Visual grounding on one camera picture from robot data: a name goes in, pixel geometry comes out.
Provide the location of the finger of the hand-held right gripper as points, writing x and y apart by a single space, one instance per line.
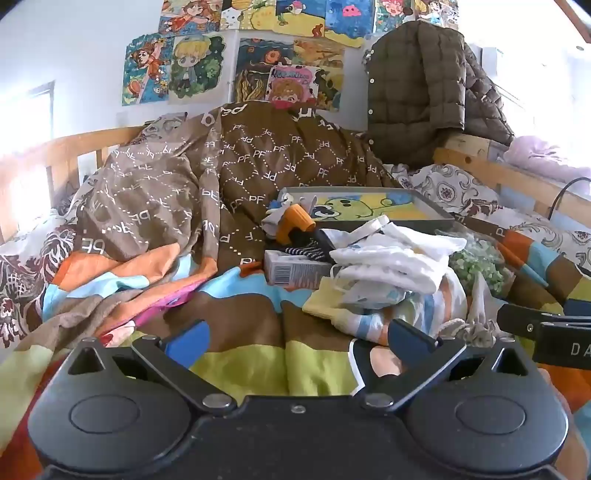
517 318

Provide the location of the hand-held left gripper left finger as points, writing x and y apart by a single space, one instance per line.
187 340

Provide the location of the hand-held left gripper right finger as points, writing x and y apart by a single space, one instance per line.
408 341

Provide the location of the yellow cloth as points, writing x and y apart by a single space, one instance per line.
323 302

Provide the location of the navy striped sock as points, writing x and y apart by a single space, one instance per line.
307 253

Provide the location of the grey tray with cartoon print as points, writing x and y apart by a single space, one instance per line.
369 203

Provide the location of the white sock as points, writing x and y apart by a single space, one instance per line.
274 221

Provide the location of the striped baby cloth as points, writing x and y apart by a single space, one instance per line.
429 309

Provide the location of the grey lace cloth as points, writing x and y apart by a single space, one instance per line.
475 332

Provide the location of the bag of green snacks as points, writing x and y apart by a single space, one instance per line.
480 265

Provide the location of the colourful striped blanket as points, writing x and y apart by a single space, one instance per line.
258 323

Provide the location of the small white carton box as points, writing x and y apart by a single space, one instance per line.
295 272

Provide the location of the floral bed sheet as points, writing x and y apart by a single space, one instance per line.
443 189

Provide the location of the pale pink cloth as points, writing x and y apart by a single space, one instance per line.
540 154

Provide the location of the brown patterned quilt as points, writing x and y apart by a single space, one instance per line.
258 157

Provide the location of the pink fabric piece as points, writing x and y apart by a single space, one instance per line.
282 104

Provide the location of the olive puffer jacket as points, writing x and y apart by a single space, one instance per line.
415 83

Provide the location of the bright window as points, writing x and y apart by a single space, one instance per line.
32 115

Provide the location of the wooden bed frame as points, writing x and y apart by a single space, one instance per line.
461 147

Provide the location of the group of cartoon wall drawings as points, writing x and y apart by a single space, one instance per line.
258 50

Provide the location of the wooden frame trim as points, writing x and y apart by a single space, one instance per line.
577 11

